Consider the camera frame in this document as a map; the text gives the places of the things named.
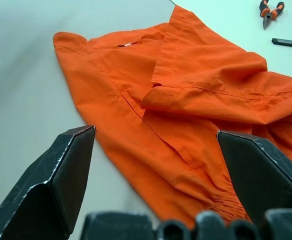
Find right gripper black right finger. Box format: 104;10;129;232
215;130;292;225

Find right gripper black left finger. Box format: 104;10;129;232
0;124;97;240

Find orange shorts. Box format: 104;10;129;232
52;4;292;230

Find black caliper tool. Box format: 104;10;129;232
271;37;292;49

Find orange and black pliers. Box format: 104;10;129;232
259;0;286;31

